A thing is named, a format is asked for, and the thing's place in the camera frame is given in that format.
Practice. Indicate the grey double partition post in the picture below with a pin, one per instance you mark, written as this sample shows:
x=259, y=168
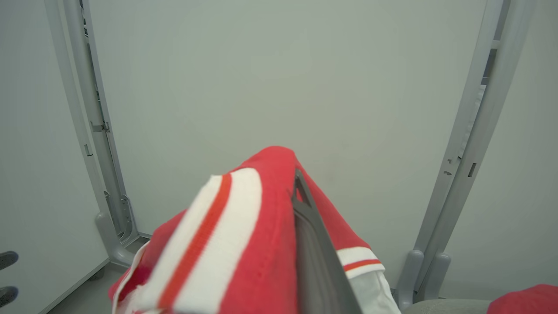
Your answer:
x=471, y=152

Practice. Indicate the red cloth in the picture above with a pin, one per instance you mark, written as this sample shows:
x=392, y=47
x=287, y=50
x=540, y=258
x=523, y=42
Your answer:
x=529, y=301

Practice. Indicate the grey tubular partition foot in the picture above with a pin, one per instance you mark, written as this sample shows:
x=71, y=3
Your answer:
x=114, y=244

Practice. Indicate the grey partition post with brackets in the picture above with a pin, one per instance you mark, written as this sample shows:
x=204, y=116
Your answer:
x=91, y=122

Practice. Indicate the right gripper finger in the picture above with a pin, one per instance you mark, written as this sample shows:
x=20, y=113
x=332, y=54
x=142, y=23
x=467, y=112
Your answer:
x=316, y=257

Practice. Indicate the red and white striped garment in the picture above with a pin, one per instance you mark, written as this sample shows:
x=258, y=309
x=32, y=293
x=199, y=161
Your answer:
x=244, y=244

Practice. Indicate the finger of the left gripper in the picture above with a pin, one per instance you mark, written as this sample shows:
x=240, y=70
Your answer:
x=6, y=295
x=6, y=260

